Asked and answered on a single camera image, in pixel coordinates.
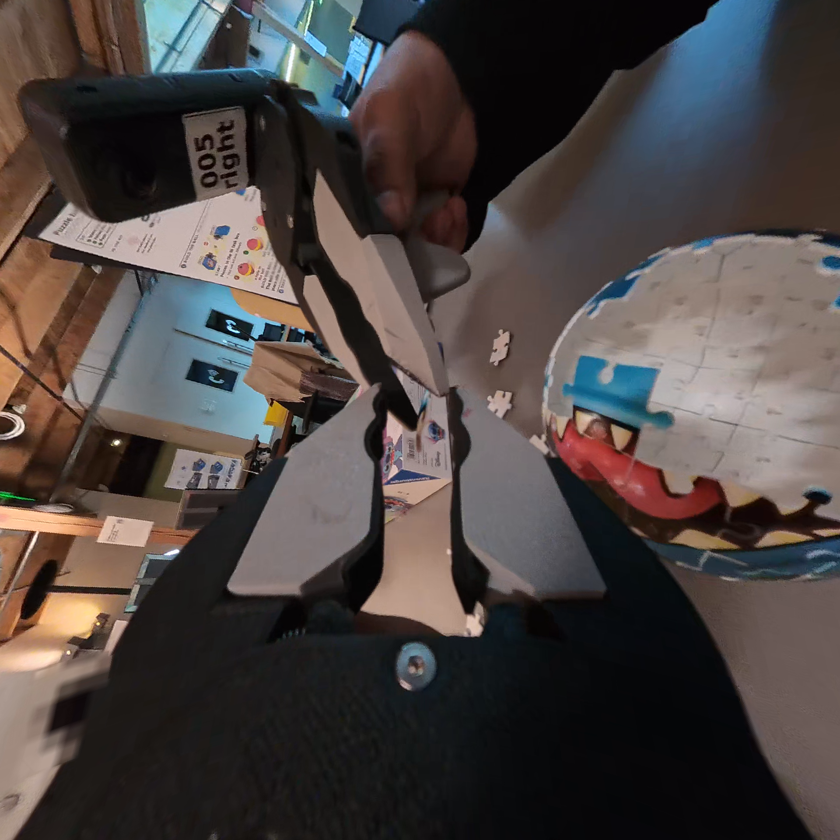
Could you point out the printed cardboard puzzle box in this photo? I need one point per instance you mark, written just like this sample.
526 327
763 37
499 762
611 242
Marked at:
413 472

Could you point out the brown cardboard box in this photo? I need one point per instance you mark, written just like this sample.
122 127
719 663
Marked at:
282 374

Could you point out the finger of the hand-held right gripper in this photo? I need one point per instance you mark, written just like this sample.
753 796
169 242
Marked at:
325 308
403 308

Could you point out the white puzzle pieces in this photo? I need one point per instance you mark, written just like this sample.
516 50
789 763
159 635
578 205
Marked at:
500 346

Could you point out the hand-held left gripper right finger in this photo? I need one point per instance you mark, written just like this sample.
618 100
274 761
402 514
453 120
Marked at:
531 525

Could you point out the blue puzzle ball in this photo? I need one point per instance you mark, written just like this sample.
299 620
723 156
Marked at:
722 367

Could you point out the person's right hand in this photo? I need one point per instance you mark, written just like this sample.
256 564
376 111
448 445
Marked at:
413 118

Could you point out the white instruction sheet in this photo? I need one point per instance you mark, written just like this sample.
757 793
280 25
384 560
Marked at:
190 243

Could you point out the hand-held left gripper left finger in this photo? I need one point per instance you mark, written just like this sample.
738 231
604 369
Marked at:
302 518

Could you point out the person's right forearm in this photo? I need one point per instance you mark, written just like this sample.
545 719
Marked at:
558 65

